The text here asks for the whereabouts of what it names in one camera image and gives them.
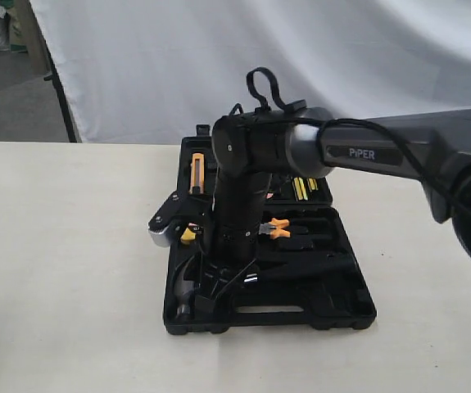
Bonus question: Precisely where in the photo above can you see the orange handled pliers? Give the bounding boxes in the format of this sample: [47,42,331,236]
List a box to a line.
[259,218,291,240]

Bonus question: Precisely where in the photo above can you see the white backdrop cloth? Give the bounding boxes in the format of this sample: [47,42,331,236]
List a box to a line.
[32,1,471,144]

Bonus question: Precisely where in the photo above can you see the black backdrop stand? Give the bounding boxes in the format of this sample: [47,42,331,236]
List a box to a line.
[34,24,79,143]

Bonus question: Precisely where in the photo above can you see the large yellow black screwdriver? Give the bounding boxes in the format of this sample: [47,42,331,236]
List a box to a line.
[292,177,308,201]

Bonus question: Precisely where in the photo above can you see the orange utility knife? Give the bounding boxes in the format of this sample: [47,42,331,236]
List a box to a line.
[189,152,206,195]

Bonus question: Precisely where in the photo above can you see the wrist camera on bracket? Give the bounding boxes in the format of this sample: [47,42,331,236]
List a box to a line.
[147,190,211,247]

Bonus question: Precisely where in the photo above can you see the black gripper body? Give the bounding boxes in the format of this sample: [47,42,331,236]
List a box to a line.
[211,169,271,264]

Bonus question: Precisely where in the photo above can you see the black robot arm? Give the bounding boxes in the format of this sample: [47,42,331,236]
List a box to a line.
[204,107,471,268]

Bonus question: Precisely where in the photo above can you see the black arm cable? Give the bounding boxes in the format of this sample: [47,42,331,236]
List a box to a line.
[229,66,471,230]

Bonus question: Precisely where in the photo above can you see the yellow tape measure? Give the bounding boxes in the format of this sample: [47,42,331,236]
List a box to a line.
[180,223,202,246]

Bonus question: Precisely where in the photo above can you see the black plastic tool case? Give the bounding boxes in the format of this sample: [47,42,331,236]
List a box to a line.
[163,124,376,335]

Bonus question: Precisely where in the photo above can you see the steel claw hammer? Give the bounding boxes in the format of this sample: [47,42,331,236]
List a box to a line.
[173,253,356,320]

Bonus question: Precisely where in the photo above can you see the small yellow black screwdriver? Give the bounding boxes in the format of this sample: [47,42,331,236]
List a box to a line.
[306,178,319,192]

